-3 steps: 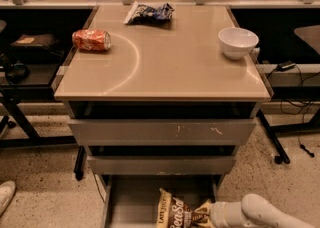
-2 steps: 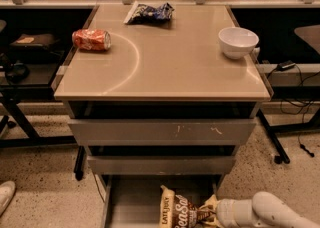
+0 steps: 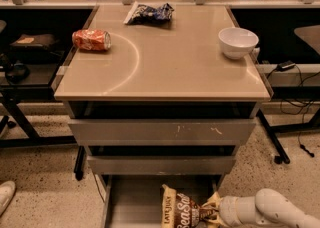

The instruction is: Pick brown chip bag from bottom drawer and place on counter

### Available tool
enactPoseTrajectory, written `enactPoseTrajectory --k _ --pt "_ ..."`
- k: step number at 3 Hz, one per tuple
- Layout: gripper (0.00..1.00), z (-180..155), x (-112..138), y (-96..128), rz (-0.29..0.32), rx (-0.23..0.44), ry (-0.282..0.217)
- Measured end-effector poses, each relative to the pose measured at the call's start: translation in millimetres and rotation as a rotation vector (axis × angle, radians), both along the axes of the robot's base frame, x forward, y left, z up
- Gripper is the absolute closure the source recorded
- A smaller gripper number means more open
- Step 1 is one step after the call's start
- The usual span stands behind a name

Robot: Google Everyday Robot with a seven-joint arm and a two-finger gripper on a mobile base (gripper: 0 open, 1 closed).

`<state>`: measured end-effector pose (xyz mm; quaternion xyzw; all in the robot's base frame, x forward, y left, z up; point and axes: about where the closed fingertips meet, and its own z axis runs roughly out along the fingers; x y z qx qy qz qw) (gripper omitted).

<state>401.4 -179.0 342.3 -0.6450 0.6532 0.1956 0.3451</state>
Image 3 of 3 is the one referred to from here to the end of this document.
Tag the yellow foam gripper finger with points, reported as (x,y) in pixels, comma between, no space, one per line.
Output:
(213,201)
(214,222)

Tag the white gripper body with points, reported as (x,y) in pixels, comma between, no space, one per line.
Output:
(229,208)

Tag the brown sea salt chip bag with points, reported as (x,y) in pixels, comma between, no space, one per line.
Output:
(181,211)

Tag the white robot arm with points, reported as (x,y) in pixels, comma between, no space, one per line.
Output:
(266,208)

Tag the bottom open grey drawer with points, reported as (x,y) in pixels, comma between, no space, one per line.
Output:
(136,201)

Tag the middle grey drawer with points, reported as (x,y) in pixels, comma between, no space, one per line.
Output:
(161,165)

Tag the grey drawer cabinet with counter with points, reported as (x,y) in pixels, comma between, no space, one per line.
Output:
(175,71)

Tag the top grey drawer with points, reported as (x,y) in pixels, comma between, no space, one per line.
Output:
(153,132)

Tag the blue crumpled chip bag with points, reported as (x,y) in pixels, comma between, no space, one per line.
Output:
(145,14)

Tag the black bag on shelf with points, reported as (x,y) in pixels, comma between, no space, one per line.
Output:
(33,46)

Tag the black table leg right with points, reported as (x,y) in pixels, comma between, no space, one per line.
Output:
(282,156)

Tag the black power adapter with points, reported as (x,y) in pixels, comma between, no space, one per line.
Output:
(285,66)

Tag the white bowl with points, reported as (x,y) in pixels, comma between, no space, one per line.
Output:
(235,43)

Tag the orange soda can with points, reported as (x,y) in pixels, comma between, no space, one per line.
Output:
(92,40)

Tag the white shoe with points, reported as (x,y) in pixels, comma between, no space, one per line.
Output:
(7,191)

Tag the black headphones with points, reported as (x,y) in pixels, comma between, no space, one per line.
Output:
(19,72)

